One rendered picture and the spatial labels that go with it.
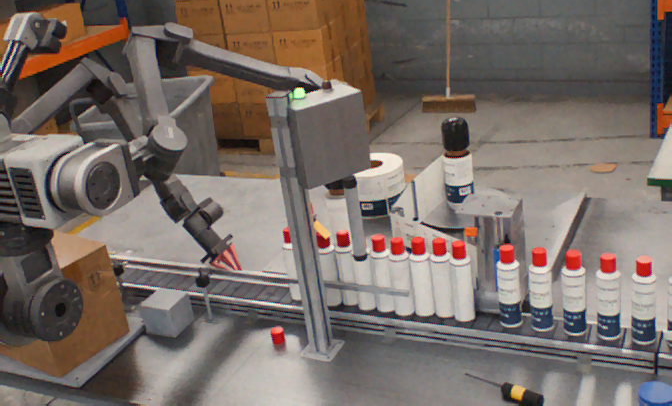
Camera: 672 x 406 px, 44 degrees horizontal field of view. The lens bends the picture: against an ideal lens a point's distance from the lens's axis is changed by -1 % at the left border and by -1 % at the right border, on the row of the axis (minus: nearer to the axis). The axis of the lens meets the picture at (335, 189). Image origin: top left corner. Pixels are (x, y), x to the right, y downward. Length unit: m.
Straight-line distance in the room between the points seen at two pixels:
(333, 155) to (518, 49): 4.77
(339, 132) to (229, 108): 4.14
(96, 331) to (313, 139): 0.82
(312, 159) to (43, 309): 0.66
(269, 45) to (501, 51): 1.91
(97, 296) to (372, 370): 0.74
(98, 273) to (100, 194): 0.62
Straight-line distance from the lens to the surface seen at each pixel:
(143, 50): 2.00
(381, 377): 1.99
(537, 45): 6.50
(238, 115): 5.95
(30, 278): 1.92
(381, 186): 2.59
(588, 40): 6.40
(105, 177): 1.65
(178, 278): 2.49
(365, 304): 2.13
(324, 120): 1.83
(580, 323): 1.98
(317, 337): 2.08
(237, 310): 2.33
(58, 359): 2.23
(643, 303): 1.92
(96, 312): 2.26
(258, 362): 2.12
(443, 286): 2.03
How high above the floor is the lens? 1.99
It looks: 22 degrees down
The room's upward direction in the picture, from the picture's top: 9 degrees counter-clockwise
